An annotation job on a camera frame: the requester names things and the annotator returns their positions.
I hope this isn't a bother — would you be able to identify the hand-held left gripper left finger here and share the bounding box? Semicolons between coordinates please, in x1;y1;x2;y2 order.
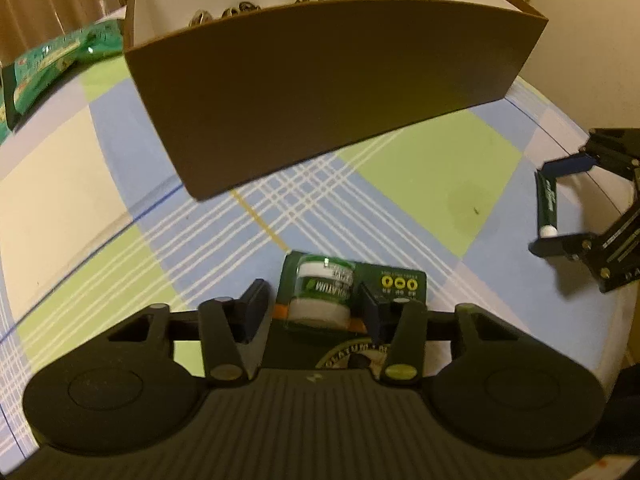
107;279;272;387

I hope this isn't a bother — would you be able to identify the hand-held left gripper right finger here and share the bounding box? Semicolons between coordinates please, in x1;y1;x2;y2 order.
359;282;521;383

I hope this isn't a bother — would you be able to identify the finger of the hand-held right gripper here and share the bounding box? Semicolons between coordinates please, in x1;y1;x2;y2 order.
529;231;601;261
542;129;640;181

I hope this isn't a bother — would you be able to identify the green jar blister pack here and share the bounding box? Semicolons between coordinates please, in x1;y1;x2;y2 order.
260;250;428;372

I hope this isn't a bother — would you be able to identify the dark green tube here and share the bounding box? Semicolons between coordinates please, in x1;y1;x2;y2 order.
535;169;560;239

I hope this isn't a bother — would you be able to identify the brown cardboard box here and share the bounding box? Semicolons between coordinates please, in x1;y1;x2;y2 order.
122;0;549;202

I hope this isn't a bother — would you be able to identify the brown hair claw clip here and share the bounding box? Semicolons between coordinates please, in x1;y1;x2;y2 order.
220;0;321;21

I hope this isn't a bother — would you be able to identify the green snack packet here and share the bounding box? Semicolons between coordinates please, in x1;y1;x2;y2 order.
0;62;18;131
12;19;125;113

